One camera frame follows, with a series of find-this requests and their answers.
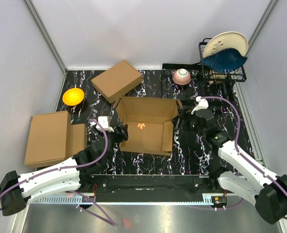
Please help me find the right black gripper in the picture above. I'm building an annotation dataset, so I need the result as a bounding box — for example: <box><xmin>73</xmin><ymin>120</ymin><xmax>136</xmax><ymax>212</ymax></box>
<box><xmin>170</xmin><ymin>107</ymin><xmax>205</xmax><ymax>138</ymax></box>

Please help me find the small orange red toy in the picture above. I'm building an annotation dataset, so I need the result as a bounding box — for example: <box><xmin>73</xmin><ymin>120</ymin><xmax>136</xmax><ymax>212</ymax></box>
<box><xmin>137</xmin><ymin>123</ymin><xmax>146</xmax><ymax>130</ymax></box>

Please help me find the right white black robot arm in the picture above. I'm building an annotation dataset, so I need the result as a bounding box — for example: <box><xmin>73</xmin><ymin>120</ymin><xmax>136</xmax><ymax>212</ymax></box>
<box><xmin>177</xmin><ymin>109</ymin><xmax>287</xmax><ymax>224</ymax></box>

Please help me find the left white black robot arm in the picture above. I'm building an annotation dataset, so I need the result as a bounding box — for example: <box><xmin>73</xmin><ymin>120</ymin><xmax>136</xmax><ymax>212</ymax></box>
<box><xmin>0</xmin><ymin>125</ymin><xmax>128</xmax><ymax>216</ymax></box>

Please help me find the small cardboard box left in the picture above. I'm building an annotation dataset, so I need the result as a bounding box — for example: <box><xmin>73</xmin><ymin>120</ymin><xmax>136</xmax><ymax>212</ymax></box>
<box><xmin>67</xmin><ymin>124</ymin><xmax>87</xmax><ymax>158</ymax></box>

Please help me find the closed cardboard box back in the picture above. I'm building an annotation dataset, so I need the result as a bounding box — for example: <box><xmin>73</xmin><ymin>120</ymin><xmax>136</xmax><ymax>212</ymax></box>
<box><xmin>91</xmin><ymin>60</ymin><xmax>143</xmax><ymax>103</ymax></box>

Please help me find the large cardboard box left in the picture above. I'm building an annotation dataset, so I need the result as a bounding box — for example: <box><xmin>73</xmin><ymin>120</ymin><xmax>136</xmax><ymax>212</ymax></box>
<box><xmin>24</xmin><ymin>111</ymin><xmax>70</xmax><ymax>168</ymax></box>

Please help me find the beige cup in rack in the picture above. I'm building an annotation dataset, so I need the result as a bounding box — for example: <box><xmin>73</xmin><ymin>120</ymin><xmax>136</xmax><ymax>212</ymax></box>
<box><xmin>208</xmin><ymin>74</ymin><xmax>226</xmax><ymax>84</ymax></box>

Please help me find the pink patterned bowl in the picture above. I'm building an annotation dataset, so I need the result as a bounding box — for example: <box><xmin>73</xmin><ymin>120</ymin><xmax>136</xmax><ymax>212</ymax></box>
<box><xmin>172</xmin><ymin>68</ymin><xmax>191</xmax><ymax>85</ymax></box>

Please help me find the orange bowl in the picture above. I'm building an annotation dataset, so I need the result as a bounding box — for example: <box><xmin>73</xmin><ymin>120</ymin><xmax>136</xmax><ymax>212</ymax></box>
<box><xmin>62</xmin><ymin>88</ymin><xmax>84</xmax><ymax>106</ymax></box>

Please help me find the blue leaf plate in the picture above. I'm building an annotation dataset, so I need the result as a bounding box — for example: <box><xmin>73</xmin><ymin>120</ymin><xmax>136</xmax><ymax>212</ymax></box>
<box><xmin>201</xmin><ymin>48</ymin><xmax>248</xmax><ymax>73</ymax></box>

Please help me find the cream floral plate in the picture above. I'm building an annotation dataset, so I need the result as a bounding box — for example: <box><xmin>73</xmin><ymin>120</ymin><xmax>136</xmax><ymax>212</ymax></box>
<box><xmin>203</xmin><ymin>32</ymin><xmax>249</xmax><ymax>58</ymax></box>

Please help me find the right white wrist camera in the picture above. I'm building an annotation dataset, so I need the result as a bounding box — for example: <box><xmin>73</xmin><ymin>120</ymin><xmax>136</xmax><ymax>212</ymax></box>
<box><xmin>191</xmin><ymin>96</ymin><xmax>209</xmax><ymax>115</ymax></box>

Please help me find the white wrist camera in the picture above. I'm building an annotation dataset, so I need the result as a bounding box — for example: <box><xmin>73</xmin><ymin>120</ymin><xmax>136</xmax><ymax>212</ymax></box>
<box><xmin>88</xmin><ymin>116</ymin><xmax>114</xmax><ymax>132</ymax></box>
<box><xmin>191</xmin><ymin>96</ymin><xmax>209</xmax><ymax>115</ymax></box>

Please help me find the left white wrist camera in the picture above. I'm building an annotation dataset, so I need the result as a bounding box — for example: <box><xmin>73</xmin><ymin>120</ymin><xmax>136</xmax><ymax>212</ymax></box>
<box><xmin>88</xmin><ymin>116</ymin><xmax>114</xmax><ymax>132</ymax></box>

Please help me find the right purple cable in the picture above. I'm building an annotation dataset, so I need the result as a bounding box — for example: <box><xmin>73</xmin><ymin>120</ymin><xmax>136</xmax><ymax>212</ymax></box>
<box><xmin>189</xmin><ymin>96</ymin><xmax>287</xmax><ymax>220</ymax></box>

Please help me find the black wire dish rack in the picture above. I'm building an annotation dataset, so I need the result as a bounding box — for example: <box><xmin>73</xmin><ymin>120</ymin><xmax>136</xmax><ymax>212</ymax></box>
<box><xmin>161</xmin><ymin>38</ymin><xmax>247</xmax><ymax>107</ymax></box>

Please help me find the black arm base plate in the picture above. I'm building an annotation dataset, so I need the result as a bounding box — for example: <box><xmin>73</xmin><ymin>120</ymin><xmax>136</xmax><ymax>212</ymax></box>
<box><xmin>81</xmin><ymin>174</ymin><xmax>225</xmax><ymax>194</ymax></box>

